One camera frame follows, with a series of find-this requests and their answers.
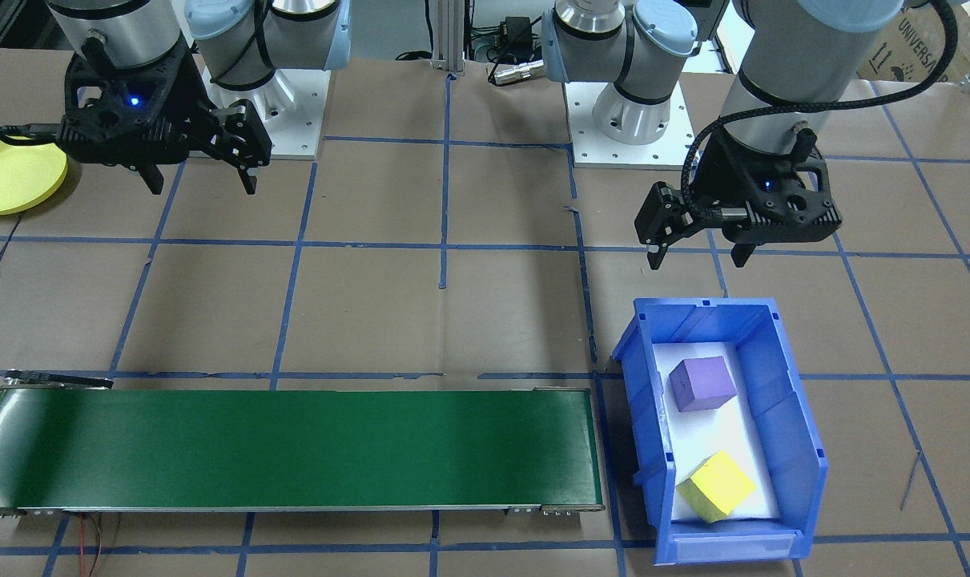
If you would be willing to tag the blue plastic storage bin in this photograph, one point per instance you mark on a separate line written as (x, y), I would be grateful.
(789, 449)

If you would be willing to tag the green conveyor belt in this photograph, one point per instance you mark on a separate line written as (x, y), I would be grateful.
(292, 445)

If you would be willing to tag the purple foam block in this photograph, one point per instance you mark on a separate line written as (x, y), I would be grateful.
(701, 385)

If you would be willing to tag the grey metal frame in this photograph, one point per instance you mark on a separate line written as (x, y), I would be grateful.
(0, 22)

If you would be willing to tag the aluminium frame post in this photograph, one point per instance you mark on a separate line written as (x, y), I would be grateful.
(448, 32)

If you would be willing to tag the yellow plate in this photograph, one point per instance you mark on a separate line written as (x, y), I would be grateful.
(12, 176)

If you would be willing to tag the yellow foam block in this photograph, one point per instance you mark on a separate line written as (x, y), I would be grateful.
(721, 481)

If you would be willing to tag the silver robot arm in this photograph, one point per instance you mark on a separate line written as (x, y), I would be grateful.
(292, 32)
(805, 56)

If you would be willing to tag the black power adapter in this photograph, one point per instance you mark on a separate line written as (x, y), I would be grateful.
(517, 32)

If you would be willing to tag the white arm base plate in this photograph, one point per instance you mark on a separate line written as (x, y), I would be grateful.
(589, 144)
(300, 128)

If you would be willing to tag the cardboard box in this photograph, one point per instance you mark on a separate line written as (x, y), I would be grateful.
(905, 48)

